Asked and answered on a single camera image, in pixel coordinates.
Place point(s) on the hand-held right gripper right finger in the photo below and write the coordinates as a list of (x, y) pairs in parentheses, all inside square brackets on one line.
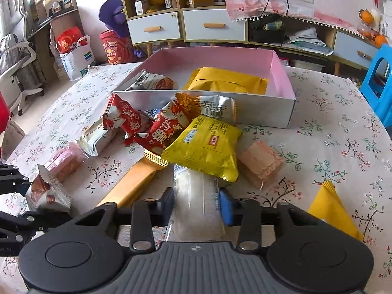
[(226, 209)]

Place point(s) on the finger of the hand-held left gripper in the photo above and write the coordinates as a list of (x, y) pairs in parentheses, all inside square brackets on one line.
[(13, 179), (36, 220)]

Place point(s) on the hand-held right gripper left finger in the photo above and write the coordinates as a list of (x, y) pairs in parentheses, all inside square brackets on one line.
[(167, 205)]

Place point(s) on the clear plastic snack packet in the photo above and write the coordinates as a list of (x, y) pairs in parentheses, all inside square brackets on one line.
[(196, 202)]

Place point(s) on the white brown snack packet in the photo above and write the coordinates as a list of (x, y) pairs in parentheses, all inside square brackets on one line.
[(46, 191)]

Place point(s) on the long golden packet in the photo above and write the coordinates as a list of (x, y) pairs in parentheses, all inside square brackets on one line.
[(131, 183)]

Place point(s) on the pink wafer packet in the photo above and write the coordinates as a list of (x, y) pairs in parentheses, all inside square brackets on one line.
[(64, 162), (263, 162)]

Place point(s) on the bright yellow snack packet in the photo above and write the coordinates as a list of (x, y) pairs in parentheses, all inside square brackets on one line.
[(205, 147)]

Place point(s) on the white green snack packet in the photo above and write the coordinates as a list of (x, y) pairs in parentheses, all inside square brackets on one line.
[(98, 139)]

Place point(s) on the red snack packet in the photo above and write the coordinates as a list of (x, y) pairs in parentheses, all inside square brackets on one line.
[(162, 128), (125, 116)]

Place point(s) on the white cardboard box pink inside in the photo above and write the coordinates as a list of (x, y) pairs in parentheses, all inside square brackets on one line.
[(214, 110)]

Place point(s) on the plain yellow waffle packet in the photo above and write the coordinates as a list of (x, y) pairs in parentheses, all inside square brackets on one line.
[(332, 211)]

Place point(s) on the silver blue snack packet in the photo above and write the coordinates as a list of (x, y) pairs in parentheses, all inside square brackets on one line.
[(152, 115)]

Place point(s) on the orange grey chip packet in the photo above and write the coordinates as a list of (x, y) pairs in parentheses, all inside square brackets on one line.
[(214, 105)]

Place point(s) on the white office chair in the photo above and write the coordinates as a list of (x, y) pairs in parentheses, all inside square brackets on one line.
[(18, 67)]

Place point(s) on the floral tablecloth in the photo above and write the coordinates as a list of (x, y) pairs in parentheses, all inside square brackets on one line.
[(321, 147)]

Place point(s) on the grey white orange packet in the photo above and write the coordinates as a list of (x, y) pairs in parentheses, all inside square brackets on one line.
[(151, 81)]

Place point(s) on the large yellow packet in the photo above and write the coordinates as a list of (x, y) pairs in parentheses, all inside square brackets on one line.
[(223, 79)]

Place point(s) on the white shopping bag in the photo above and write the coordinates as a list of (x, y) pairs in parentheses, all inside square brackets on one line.
[(75, 61)]

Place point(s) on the red cartoon gift bag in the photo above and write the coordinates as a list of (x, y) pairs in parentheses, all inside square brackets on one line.
[(115, 49)]

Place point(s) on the black device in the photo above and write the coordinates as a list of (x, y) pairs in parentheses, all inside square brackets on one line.
[(265, 33)]

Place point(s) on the folded clothes pile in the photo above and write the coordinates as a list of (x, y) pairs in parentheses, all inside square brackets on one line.
[(309, 41)]

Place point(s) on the purple plush toy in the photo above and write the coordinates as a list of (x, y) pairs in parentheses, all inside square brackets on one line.
[(111, 15)]

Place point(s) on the blue plastic stool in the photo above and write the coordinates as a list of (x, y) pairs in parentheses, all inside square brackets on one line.
[(372, 82)]

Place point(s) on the wooden shelf cabinet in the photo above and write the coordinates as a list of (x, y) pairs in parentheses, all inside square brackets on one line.
[(180, 6)]

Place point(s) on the small white box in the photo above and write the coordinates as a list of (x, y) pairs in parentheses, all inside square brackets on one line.
[(141, 6)]

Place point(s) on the low wooden television stand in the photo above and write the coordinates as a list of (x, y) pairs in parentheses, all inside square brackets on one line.
[(352, 49)]

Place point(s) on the pink cherry print cloth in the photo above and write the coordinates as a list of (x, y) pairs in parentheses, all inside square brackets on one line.
[(245, 6)]

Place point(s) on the brown cardboard box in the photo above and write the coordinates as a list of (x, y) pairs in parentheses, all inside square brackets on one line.
[(200, 0)]

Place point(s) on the pile of oranges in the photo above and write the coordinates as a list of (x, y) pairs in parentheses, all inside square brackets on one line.
[(369, 27)]

